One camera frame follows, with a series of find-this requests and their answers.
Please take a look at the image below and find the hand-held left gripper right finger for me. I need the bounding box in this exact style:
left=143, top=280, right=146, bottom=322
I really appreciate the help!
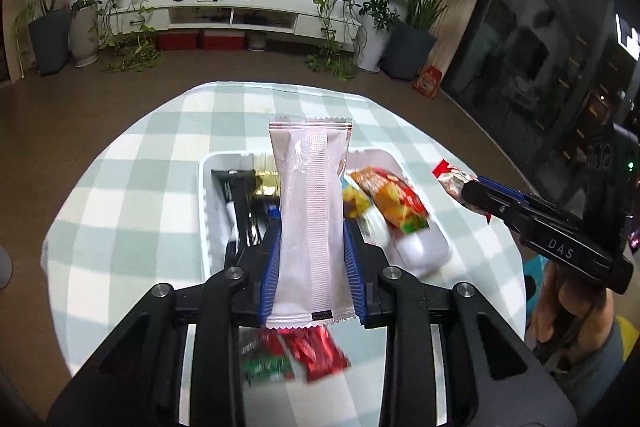
left=342, top=219, right=578, bottom=427

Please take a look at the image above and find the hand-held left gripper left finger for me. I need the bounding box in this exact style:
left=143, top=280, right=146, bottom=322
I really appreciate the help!
left=47, top=219, right=284, bottom=427

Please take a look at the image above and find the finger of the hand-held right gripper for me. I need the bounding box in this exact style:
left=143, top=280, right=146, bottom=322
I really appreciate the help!
left=460, top=181, right=527, bottom=233
left=476, top=176, right=583, bottom=229

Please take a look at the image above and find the red white snack packet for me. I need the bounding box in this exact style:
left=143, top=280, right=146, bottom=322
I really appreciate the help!
left=431, top=159, right=494, bottom=226

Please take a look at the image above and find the white plastic tray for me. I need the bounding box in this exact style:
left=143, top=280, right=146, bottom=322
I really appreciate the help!
left=197, top=147, right=452, bottom=284

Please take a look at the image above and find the black snack bag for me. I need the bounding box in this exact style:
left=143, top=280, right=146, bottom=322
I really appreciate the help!
left=211, top=168, right=268, bottom=268

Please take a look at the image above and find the pink white snack packet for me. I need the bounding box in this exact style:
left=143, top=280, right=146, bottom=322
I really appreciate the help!
left=267, top=116, right=355, bottom=332

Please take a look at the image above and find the person's right forearm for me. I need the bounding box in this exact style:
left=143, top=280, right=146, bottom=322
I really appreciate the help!
left=537, top=317, right=627, bottom=414

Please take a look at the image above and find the person's right hand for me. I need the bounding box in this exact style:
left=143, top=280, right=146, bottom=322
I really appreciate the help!
left=530, top=257, right=616, bottom=355

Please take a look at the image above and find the yellow snack packet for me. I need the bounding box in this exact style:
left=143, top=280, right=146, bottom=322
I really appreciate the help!
left=341, top=177, right=374, bottom=221

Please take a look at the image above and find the orange snack packet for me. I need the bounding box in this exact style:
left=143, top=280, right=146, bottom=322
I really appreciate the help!
left=349, top=166, right=432, bottom=236

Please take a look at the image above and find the gold snack packet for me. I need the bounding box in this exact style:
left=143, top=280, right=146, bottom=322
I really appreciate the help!
left=252, top=167, right=282, bottom=202

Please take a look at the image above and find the green red snack packet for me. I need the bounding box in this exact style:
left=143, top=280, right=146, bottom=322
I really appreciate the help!
left=240, top=329, right=297, bottom=386

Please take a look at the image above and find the red paper bag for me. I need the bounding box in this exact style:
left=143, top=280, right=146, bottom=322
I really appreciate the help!
left=412, top=64, right=445, bottom=100

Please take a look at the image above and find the dark glass door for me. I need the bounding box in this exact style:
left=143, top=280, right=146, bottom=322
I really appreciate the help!
left=441, top=0, right=640, bottom=188

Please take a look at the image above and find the green checked tablecloth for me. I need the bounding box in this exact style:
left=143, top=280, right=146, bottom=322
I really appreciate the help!
left=40, top=81, right=529, bottom=427

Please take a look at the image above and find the bushy plant in white pot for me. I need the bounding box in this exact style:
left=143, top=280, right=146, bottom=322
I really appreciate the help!
left=354, top=0, right=402, bottom=74

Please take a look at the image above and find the trailing vine plant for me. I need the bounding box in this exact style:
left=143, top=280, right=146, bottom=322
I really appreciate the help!
left=304, top=0, right=364, bottom=81
left=96, top=0, right=164, bottom=74

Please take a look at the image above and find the red storage box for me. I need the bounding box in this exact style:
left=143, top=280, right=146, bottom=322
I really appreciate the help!
left=200, top=29, right=247, bottom=51

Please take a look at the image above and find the white television cabinet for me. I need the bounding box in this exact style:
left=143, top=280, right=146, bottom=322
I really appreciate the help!
left=106, top=0, right=362, bottom=46

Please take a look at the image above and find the small plant in white pot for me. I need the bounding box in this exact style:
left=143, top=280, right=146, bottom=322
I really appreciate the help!
left=66, top=0, right=104, bottom=68

